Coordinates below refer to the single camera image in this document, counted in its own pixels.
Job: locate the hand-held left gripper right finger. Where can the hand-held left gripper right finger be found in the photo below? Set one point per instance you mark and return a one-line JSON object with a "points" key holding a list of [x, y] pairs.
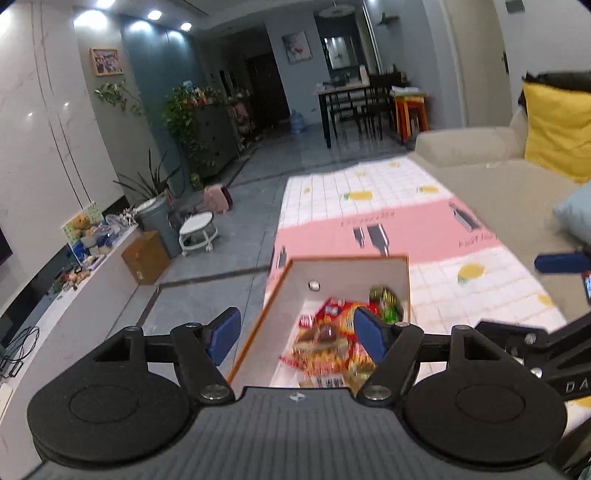
{"points": [[369, 334]]}

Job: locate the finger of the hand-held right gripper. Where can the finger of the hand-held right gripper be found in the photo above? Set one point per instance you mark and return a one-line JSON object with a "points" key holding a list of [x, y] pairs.
{"points": [[561, 263], [531, 339]]}

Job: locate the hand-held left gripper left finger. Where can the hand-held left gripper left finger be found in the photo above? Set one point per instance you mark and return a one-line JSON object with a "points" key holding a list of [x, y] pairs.
{"points": [[226, 334]]}

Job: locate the green snack packet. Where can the green snack packet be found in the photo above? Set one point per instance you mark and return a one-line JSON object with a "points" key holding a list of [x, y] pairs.
{"points": [[387, 302]]}

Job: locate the orange striped snack bag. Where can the orange striped snack bag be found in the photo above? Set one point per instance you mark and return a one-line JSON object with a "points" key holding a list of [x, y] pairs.
{"points": [[318, 360]]}

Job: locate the orange cardboard box white inside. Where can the orange cardboard box white inside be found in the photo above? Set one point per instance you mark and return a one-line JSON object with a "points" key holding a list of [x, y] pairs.
{"points": [[295, 286]]}

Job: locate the smartphone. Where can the smartphone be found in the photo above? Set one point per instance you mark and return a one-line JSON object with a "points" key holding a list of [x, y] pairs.
{"points": [[587, 286]]}

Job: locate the light blue cushion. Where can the light blue cushion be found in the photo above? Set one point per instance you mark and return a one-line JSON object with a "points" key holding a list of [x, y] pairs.
{"points": [[577, 212]]}

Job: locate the person's teal patterned clothing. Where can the person's teal patterned clothing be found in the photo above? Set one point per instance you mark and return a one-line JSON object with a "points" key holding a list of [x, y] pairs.
{"points": [[582, 471]]}

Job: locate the beige sofa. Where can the beige sofa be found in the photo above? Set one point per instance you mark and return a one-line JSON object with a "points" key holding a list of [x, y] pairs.
{"points": [[498, 184]]}

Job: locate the brown cardboard box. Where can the brown cardboard box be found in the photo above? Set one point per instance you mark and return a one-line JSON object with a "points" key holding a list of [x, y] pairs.
{"points": [[145, 258]]}

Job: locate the white wheeled stool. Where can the white wheeled stool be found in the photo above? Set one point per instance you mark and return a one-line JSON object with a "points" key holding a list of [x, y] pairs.
{"points": [[196, 226]]}

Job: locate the lemon print checked tablecloth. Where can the lemon print checked tablecloth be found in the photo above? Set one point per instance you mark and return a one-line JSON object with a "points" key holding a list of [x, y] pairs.
{"points": [[406, 221]]}

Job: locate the grey plant pot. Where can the grey plant pot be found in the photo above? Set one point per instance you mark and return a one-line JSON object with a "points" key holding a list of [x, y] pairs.
{"points": [[159, 226]]}

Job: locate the yellow cushion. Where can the yellow cushion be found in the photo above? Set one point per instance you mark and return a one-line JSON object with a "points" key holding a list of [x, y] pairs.
{"points": [[558, 129]]}

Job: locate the pink heater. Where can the pink heater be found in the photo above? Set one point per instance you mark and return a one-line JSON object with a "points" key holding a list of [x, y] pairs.
{"points": [[216, 198]]}

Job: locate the white tv console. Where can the white tv console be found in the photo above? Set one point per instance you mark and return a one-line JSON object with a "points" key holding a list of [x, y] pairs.
{"points": [[69, 323]]}

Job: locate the group of small toys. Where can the group of small toys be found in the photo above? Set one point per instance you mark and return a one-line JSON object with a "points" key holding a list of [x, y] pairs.
{"points": [[99, 240]]}

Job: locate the long leaf potted plant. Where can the long leaf potted plant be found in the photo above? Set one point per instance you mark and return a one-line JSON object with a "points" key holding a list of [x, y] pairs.
{"points": [[147, 184]]}

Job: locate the green bear picture card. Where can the green bear picture card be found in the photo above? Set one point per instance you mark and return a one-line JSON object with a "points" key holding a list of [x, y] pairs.
{"points": [[83, 219]]}

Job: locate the dark green cabinet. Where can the dark green cabinet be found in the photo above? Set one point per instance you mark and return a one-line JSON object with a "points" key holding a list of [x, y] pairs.
{"points": [[217, 138]]}

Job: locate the shoe rack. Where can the shoe rack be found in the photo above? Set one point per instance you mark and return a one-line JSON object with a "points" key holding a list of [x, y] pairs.
{"points": [[244, 124]]}

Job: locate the black dining chair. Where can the black dining chair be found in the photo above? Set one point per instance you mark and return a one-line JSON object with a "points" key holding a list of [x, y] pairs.
{"points": [[353, 115], [376, 110]]}

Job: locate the orange stool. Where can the orange stool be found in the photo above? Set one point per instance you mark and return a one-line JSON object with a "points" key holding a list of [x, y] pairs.
{"points": [[404, 108]]}

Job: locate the blue water bottle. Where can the blue water bottle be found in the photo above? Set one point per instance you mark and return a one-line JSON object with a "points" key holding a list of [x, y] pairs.
{"points": [[298, 123]]}

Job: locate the trailing pothos plant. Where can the trailing pothos plant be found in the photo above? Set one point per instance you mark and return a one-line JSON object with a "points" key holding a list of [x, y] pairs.
{"points": [[182, 115]]}

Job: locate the black television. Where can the black television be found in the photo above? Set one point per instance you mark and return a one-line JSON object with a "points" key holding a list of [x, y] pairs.
{"points": [[4, 244]]}

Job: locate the black dining table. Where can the black dining table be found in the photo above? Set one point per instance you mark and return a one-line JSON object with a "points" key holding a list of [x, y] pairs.
{"points": [[351, 88]]}

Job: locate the pendant lamp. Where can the pendant lamp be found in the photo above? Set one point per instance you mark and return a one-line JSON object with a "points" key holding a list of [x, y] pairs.
{"points": [[336, 10]]}

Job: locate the hanging wall plant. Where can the hanging wall plant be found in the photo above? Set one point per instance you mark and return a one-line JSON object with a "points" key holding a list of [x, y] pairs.
{"points": [[113, 92]]}

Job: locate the flower wall picture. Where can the flower wall picture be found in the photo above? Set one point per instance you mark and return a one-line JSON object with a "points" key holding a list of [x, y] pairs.
{"points": [[296, 47]]}

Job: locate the wooden framed wall picture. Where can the wooden framed wall picture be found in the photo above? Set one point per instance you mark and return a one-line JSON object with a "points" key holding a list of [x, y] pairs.
{"points": [[107, 61]]}

